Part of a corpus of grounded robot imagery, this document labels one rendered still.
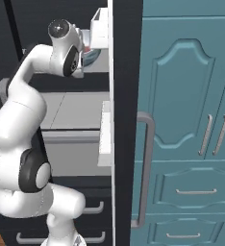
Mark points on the tall white door bin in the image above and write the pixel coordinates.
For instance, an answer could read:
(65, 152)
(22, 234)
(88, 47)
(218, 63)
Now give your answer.
(105, 134)

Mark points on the black fridge door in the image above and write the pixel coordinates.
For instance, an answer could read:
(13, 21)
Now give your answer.
(127, 80)

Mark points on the small white door bin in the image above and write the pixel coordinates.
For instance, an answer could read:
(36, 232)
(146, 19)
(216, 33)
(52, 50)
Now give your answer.
(100, 29)

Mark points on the teal overhead cupboard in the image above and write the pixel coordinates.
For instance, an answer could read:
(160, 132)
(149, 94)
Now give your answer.
(188, 7)

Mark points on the blue-grey bowl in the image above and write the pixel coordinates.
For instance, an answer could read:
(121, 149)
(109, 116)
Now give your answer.
(91, 59)

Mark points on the grey fridge crisper drawer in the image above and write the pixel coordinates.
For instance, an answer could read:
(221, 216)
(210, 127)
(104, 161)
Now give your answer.
(76, 153)

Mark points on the teal drawer front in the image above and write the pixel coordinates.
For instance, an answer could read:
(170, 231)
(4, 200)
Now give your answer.
(188, 179)
(185, 226)

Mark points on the wide teal cupboard door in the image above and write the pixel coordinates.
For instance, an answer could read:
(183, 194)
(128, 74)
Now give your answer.
(181, 89)

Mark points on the red steak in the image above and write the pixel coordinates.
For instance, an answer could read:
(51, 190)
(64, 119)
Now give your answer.
(87, 49)

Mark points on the black fridge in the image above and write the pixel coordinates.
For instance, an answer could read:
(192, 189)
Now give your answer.
(34, 19)

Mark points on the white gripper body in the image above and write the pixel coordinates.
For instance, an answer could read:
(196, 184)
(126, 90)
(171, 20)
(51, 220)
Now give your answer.
(85, 38)

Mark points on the grey fridge shelf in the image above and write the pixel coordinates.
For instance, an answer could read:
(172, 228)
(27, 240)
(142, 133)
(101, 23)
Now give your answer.
(76, 110)

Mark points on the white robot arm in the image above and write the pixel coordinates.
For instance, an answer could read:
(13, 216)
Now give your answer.
(21, 115)

